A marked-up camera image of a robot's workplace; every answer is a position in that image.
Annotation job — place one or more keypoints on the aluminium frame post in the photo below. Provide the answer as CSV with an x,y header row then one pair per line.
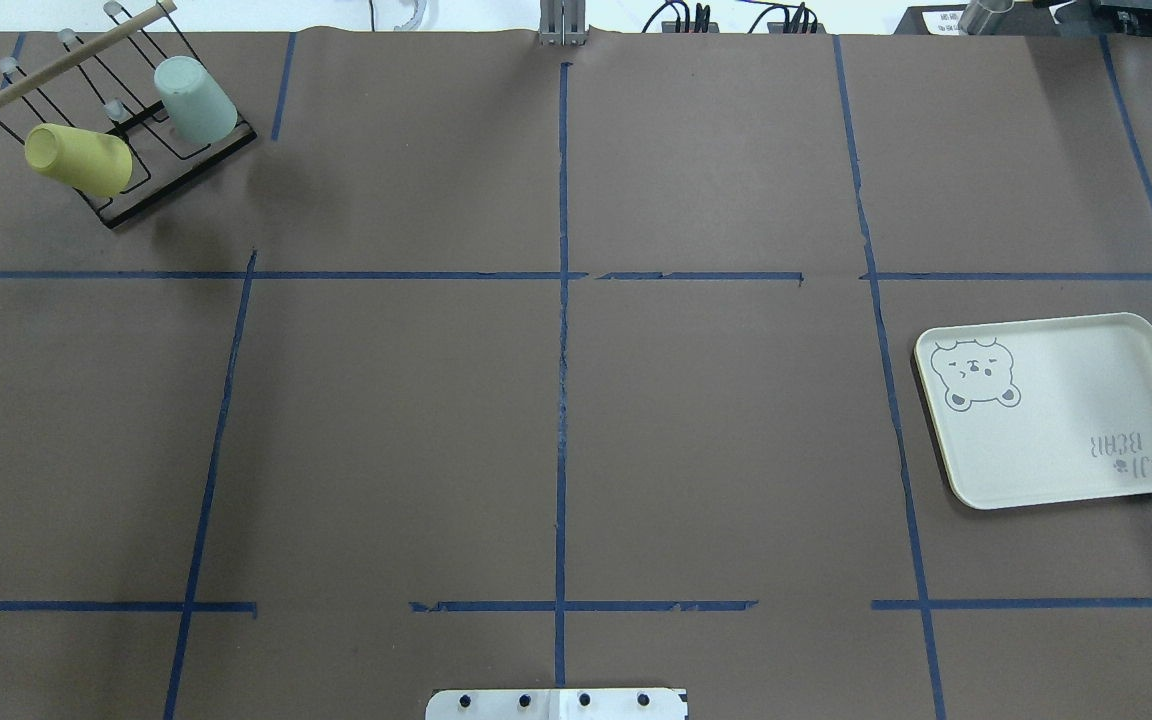
x,y
563,23

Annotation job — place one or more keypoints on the white camera mast base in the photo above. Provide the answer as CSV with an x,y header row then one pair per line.
x,y
559,703

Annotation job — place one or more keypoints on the yellow plastic cup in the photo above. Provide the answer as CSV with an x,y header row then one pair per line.
x,y
88,161

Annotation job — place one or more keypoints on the lower power adapter box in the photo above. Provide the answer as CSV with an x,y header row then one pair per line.
x,y
795,20

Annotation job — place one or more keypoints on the upper power adapter box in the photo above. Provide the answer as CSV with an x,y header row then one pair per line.
x,y
680,18

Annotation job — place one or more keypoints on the cream bear tray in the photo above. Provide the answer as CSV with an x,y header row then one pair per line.
x,y
1044,411

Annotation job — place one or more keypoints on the power adapter box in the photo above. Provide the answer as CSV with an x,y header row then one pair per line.
x,y
795,20
680,18

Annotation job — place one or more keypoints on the steel cylinder weight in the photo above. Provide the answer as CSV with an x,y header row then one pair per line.
x,y
983,17

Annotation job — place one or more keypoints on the black wire cup rack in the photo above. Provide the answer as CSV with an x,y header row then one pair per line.
x,y
105,83

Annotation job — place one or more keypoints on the pale green plastic cup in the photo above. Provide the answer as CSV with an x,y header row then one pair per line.
x,y
200,110

